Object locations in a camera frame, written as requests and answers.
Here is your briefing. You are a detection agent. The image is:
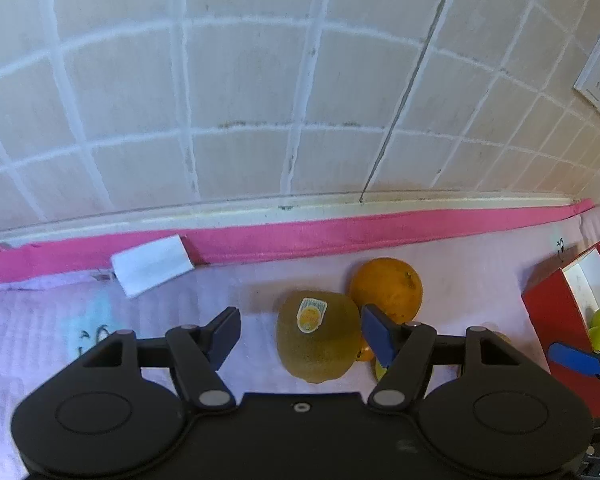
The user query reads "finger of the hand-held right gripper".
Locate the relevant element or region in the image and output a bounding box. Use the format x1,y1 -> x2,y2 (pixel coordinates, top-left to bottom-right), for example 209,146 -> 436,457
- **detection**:
548,341 -> 600,398

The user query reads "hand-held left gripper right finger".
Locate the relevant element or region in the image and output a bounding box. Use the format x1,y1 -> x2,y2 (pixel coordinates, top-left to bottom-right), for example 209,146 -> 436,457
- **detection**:
361,304 -> 546,414

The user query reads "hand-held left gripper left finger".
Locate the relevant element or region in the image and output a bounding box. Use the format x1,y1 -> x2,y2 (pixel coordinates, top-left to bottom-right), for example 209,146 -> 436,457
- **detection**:
75,306 -> 242,414

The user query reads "red box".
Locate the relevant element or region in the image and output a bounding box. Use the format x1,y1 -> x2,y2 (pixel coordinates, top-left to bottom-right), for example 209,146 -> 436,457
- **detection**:
521,239 -> 600,417

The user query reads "kiwi with sticker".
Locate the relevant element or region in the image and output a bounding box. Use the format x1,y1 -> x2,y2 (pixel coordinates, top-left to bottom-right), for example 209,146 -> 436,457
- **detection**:
276,290 -> 362,383

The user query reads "large orange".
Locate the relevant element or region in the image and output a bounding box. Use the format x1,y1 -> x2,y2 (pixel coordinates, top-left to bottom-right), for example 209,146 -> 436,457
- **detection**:
349,257 -> 424,325

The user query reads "white blanket label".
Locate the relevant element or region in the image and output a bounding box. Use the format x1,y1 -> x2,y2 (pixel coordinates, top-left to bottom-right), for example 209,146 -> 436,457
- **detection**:
111,234 -> 195,300

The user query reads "pink and lavender printed blanket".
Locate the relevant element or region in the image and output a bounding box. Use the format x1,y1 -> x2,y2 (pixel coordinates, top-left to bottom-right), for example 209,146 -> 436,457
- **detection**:
0,199 -> 600,480

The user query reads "white wall socket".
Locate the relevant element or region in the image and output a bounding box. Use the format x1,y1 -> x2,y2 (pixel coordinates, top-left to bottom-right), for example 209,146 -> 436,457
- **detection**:
573,31 -> 600,111

